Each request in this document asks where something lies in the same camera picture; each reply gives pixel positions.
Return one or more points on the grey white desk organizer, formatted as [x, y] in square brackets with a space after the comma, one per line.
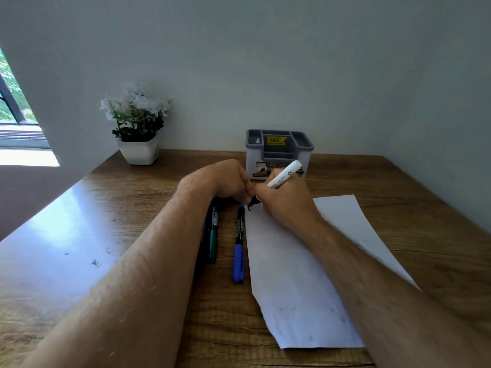
[261, 157]

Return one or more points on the white potted flower plant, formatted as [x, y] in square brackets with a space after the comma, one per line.
[138, 153]

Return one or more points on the white barrel black cap marker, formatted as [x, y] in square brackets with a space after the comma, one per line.
[285, 174]

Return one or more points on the person's right hand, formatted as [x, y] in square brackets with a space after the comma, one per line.
[287, 203]

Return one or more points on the grey window frame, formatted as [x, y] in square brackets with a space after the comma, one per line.
[23, 136]

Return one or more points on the person's left hand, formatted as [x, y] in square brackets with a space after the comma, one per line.
[222, 180]

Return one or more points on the green foliage outside window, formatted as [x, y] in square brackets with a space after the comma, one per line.
[21, 99]

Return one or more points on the person's right forearm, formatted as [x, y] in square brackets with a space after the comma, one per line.
[383, 302]

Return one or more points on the person's left forearm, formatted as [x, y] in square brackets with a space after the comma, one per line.
[126, 295]

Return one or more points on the blue cap slim marker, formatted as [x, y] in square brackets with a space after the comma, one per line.
[238, 260]

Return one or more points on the green cap slim marker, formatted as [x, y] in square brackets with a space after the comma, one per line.
[213, 241]

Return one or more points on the white paper sheet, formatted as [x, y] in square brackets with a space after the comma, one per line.
[291, 283]

